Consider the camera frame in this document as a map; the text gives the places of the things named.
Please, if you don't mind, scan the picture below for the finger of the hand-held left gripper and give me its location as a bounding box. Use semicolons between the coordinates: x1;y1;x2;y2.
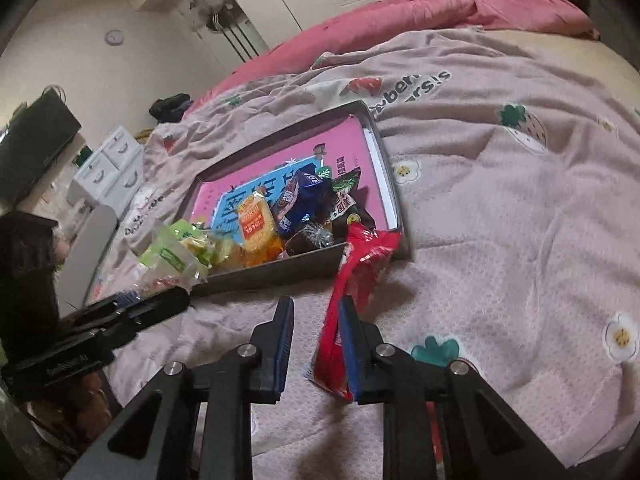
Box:
75;286;192;348
59;291;143;328

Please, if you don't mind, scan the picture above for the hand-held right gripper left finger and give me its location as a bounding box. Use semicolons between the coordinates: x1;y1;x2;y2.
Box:
65;296;296;480

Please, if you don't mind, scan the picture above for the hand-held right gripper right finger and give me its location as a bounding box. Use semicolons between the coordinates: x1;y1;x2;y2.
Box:
337;296;576;480

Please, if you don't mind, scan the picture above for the clear pastry packet green label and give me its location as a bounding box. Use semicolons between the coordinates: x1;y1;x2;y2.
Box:
137;220;211;281

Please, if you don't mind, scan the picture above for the grey shallow cardboard box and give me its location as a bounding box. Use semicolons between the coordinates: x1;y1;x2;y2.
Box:
175;100;413;298

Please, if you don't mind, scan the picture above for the yellow snack packet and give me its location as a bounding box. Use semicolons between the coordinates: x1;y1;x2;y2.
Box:
190;217;246;268

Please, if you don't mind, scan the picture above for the dark brown snack packet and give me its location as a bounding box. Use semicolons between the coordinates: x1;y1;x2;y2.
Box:
285;222;336;256

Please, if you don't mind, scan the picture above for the orange rice cracker packet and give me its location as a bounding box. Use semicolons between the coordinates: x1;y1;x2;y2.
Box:
236;195;287;266

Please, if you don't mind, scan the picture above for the blue cookie packet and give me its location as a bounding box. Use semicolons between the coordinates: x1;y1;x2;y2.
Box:
272;167;335;238

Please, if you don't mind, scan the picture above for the black green snack packet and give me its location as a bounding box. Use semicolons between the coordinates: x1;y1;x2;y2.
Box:
327;167;381;241

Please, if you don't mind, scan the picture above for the person's dark printed clothing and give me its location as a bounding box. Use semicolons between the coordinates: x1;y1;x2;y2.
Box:
0;370;121;480

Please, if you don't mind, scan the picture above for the black television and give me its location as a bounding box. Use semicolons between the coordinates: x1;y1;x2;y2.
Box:
0;89;83;206

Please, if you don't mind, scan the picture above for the white drawer unit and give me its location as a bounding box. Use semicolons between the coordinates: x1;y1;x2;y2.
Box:
67;125;146;216

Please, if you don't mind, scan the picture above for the pink strawberry printed blanket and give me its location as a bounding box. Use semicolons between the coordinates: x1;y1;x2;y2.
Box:
85;27;640;480

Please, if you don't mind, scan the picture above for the dark clothes pile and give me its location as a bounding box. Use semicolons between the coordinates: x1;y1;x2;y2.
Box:
149;92;193;123

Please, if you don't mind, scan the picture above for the pink book blue label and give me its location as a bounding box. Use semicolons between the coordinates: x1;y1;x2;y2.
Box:
192;115;396;241

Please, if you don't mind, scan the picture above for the coat rack with clothes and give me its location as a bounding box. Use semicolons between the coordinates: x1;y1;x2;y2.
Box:
180;0;271;68

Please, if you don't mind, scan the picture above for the pink quilt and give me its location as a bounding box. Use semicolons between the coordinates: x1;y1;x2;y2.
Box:
182;0;601;121

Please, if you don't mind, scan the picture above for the beige bed sheet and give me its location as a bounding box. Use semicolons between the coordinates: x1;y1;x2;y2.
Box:
480;27;640;111

